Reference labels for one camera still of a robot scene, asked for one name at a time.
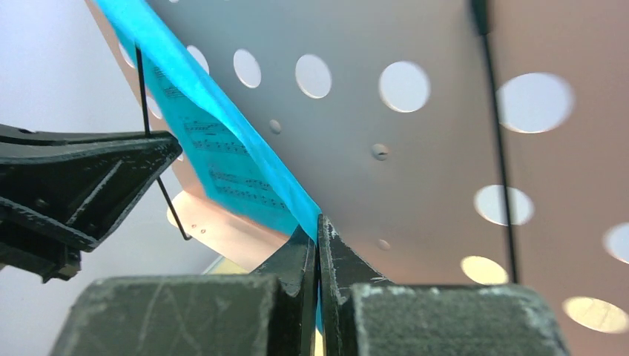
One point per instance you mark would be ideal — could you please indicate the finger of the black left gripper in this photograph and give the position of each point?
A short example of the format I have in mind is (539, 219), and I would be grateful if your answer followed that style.
(63, 194)

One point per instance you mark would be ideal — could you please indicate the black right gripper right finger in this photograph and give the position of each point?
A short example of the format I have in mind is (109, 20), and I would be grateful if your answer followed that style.
(365, 313)

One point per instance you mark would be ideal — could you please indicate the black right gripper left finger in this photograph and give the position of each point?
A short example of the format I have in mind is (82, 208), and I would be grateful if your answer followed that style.
(270, 311)

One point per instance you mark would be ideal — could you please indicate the blue sheet music page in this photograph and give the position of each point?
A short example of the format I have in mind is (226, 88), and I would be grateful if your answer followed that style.
(238, 197)

